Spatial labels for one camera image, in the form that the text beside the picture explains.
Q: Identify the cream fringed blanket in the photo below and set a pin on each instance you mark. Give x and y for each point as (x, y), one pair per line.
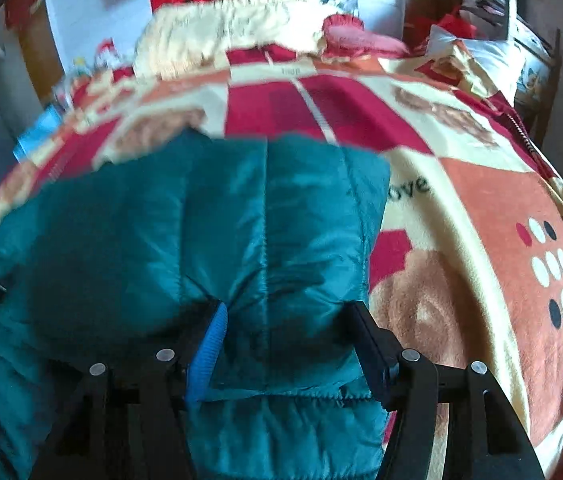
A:
(221, 30)

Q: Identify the pink ruffled pillow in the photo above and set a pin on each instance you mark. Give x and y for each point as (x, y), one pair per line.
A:
(361, 37)

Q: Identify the white pillow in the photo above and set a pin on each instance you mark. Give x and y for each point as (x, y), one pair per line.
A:
(491, 65)

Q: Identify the green quilted jacket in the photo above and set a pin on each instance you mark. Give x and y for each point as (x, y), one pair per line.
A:
(186, 235)

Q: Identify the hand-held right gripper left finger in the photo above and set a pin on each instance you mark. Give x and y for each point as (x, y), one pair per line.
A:
(209, 350)

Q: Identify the printed fleece blanket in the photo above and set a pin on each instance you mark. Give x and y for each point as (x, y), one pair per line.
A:
(461, 260)

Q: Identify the light blue cloth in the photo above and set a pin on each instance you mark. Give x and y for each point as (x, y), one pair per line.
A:
(39, 132)

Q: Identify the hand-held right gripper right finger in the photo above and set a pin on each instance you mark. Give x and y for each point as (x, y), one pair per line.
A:
(374, 355)

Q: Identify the red and white plush toy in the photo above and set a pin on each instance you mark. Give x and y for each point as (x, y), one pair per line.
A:
(106, 57)

